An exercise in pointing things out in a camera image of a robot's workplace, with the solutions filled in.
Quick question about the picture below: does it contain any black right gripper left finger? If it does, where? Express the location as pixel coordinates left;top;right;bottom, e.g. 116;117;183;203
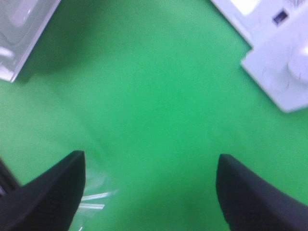
0;151;86;231

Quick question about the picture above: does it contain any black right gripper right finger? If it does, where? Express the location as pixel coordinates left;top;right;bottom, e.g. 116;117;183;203
216;154;308;231

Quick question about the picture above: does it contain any white microwave door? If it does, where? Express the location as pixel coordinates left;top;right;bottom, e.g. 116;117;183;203
0;0;61;82

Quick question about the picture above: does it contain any lower white microwave knob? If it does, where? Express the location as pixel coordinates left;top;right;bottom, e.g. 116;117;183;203
287;44;308;85

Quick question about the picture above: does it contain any white microwave oven body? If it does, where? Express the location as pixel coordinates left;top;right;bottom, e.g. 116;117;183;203
213;0;308;113

